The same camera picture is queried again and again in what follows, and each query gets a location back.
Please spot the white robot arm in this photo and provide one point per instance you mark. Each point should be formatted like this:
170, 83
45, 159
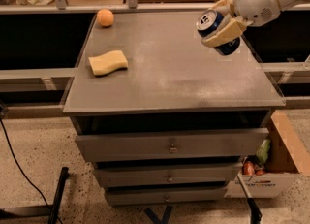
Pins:
239, 14

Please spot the middle grey drawer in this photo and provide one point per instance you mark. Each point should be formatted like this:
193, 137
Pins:
167, 175

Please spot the bottom grey drawer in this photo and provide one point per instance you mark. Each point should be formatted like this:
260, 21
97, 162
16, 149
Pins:
164, 196

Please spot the cardboard box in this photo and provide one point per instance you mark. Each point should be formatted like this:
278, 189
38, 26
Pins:
287, 160

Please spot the top grey drawer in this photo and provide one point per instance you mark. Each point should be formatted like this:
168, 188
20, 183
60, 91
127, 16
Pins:
170, 145

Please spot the black handled tool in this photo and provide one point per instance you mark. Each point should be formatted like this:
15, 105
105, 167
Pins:
256, 215

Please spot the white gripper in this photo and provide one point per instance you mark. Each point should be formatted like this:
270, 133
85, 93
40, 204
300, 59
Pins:
256, 4

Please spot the grey drawer cabinet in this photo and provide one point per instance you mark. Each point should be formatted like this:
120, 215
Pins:
172, 83

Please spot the green snack bag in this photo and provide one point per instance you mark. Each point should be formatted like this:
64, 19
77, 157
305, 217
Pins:
263, 150

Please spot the red snack packets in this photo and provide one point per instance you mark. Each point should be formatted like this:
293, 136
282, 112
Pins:
252, 169

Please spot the orange fruit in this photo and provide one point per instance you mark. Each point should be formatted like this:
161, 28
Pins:
105, 18

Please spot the blue pepsi can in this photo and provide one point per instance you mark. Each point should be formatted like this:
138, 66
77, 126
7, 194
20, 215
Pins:
218, 32

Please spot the grey drawer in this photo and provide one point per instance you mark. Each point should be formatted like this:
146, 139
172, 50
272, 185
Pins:
164, 196
170, 145
167, 175

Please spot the yellow sponge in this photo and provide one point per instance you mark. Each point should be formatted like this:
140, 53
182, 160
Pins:
107, 63

